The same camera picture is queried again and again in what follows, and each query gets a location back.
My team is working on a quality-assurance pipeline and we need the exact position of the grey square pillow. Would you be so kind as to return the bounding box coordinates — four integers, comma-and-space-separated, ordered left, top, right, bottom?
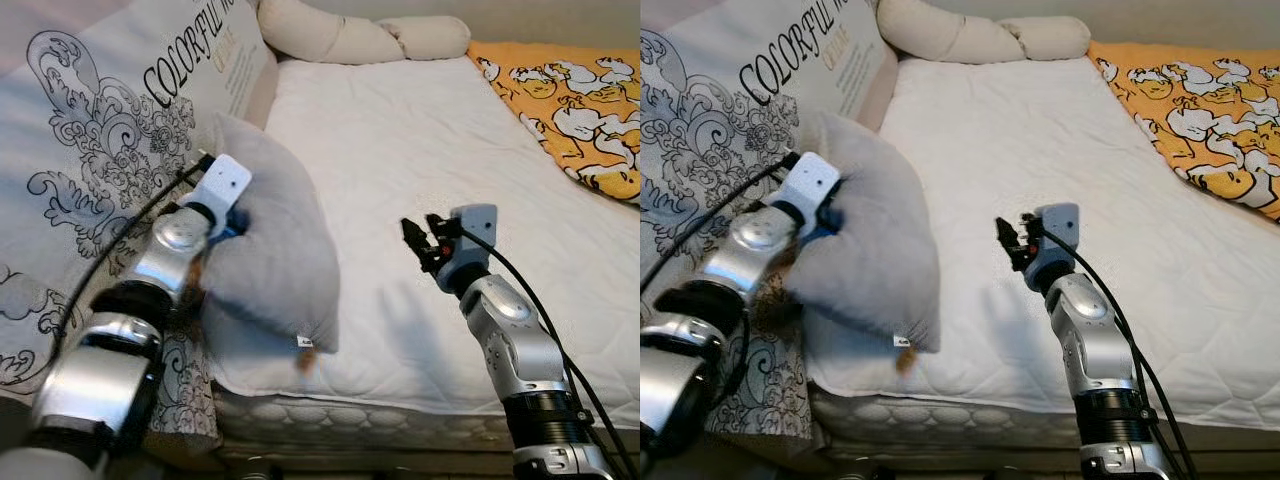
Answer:
195, 111, 342, 356
785, 110, 943, 356

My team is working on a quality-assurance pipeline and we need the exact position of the orange cartoon egg print blanket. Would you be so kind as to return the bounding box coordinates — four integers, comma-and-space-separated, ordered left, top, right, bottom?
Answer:
1087, 40, 1280, 223
467, 40, 641, 203

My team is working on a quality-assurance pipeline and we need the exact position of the white quilted mattress pad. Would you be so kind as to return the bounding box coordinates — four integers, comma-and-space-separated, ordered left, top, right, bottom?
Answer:
205, 55, 641, 433
805, 55, 1280, 433

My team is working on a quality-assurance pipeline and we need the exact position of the white ornament print headboard cover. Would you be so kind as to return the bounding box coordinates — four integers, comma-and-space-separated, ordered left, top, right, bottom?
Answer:
640, 0, 898, 441
0, 0, 281, 456

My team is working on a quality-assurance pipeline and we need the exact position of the quilted grey mattress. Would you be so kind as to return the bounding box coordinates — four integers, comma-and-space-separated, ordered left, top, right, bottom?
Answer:
810, 385, 1280, 461
213, 385, 641, 466

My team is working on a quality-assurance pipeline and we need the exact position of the beige twisted bolster pillow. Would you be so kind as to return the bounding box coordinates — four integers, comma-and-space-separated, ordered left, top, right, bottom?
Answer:
876, 0, 1092, 67
256, 0, 472, 67

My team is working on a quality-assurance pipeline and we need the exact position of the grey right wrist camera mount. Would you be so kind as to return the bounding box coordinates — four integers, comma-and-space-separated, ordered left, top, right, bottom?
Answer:
450, 203, 499, 273
1035, 202, 1082, 266

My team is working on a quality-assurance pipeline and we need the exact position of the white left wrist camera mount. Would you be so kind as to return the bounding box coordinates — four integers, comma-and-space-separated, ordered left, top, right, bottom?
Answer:
188, 153, 253, 239
783, 151, 843, 241

